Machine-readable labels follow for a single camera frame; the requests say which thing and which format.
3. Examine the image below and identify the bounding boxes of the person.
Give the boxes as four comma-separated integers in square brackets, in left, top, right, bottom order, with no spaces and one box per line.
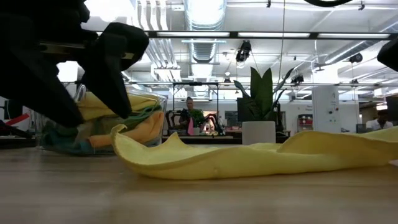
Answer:
[178,96,206,136]
[366,109,394,131]

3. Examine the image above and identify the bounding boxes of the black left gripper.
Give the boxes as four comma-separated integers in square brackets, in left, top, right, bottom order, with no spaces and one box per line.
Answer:
[0,0,150,128]

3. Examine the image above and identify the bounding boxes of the snake plant in white pot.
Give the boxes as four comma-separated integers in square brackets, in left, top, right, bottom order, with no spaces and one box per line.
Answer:
[233,66,295,146]

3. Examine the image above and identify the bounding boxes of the black overhead crossbar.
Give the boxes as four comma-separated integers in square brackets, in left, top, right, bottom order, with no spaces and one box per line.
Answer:
[93,30,392,40]

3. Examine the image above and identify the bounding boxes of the red flat bar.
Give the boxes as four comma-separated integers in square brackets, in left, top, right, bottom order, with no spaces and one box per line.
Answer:
[5,113,30,126]

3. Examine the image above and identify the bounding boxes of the clear plastic bin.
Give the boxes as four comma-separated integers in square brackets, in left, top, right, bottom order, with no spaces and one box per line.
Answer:
[37,83,169,156]

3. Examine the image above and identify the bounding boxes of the white pillar with panel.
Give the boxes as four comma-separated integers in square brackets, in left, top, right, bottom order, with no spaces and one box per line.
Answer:
[312,85,341,134]

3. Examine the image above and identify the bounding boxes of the silver ceiling air duct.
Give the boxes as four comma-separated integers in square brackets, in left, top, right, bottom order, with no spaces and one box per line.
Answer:
[183,0,229,63]

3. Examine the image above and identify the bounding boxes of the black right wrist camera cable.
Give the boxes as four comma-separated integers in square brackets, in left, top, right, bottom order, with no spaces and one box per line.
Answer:
[303,0,354,7]

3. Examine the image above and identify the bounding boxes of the black monitor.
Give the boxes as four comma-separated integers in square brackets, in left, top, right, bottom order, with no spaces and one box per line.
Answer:
[236,98,251,123]
[386,95,398,123]
[3,98,24,121]

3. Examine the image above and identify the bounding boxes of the yellow microfiber towel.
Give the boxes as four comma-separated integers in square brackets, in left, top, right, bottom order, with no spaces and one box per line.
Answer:
[76,91,162,122]
[111,124,398,180]

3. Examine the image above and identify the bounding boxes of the black background frame stand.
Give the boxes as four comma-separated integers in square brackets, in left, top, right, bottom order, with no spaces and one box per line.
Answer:
[172,81,220,125]

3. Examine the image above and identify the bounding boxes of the small shelf unit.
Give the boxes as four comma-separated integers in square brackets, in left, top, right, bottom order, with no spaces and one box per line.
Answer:
[297,113,314,133]

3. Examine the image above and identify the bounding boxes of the black aluminium table frame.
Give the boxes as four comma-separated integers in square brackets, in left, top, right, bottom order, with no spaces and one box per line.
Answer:
[0,135,299,149]

